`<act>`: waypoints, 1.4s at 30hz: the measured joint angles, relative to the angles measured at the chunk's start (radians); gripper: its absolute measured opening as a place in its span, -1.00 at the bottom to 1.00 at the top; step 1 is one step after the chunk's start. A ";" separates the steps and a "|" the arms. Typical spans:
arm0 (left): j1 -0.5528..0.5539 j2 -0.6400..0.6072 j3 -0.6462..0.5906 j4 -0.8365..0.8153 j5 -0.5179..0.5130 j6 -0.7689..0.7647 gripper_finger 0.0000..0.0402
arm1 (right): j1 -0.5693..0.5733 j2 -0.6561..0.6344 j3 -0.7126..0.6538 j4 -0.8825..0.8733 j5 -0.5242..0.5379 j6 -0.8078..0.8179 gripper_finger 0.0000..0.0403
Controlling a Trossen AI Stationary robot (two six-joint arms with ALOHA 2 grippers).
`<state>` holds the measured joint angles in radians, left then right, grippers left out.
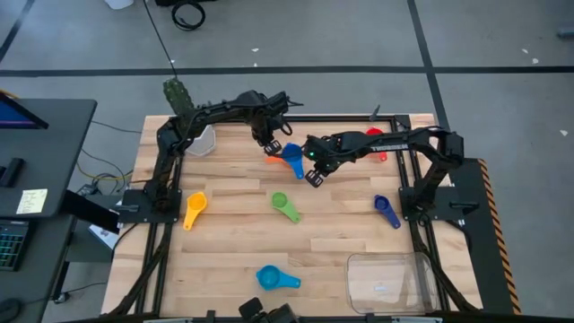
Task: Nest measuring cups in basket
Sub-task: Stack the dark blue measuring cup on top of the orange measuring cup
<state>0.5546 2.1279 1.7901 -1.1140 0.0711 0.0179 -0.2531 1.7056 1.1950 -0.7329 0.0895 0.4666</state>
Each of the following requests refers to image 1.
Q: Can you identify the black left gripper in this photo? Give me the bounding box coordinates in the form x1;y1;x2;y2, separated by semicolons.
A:
244;90;291;156

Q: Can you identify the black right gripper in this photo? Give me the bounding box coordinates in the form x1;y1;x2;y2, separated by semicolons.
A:
303;132;355;188

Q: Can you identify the blue measuring cup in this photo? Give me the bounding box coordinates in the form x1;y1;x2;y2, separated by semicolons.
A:
281;142;307;180

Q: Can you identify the green measuring cup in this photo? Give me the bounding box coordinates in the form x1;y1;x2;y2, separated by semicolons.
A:
270;191;302;224

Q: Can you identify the small purple measuring cup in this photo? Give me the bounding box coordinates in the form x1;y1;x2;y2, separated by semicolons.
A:
373;194;402;231

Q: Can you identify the red measuring cup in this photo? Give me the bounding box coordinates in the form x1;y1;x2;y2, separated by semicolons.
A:
365;127;389;163

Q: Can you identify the yellow measuring cup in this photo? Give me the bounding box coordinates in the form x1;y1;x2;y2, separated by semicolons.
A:
182;191;209;231

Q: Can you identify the teal measuring cup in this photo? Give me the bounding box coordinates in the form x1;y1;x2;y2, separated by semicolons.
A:
256;264;302;292

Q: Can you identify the clear plastic basket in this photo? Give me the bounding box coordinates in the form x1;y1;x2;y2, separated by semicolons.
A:
345;251;439;315

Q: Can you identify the white plant pot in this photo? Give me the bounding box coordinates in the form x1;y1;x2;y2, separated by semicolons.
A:
185;124;217;158

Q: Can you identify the green cactus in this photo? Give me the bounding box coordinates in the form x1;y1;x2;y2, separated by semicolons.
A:
162;77;197;121

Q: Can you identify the black hazard-striped platform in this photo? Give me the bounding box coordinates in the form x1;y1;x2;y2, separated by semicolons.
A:
441;156;523;316

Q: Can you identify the black desk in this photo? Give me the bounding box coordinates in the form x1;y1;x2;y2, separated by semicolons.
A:
0;97;99;310

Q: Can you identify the yellow sticky note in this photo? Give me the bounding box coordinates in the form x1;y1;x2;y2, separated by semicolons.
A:
15;188;48;215

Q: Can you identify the desk monitor with blue screen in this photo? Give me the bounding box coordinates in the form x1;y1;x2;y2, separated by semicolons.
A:
0;91;50;131

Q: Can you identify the black box on desk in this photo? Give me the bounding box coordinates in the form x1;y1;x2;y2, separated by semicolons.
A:
0;157;26;188

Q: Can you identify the backlit keyboard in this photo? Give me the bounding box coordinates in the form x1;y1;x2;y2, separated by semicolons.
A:
0;219;30;272

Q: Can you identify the black computer mouse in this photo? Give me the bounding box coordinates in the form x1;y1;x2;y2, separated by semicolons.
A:
0;297;22;322

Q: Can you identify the black aluminium table frame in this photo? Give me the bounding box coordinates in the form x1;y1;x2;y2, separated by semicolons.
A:
105;114;483;323

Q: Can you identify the black table-level camera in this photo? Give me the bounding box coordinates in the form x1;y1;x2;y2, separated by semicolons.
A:
238;296;300;323

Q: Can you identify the coiled black cable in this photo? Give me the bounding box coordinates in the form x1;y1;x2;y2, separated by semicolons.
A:
170;0;207;32

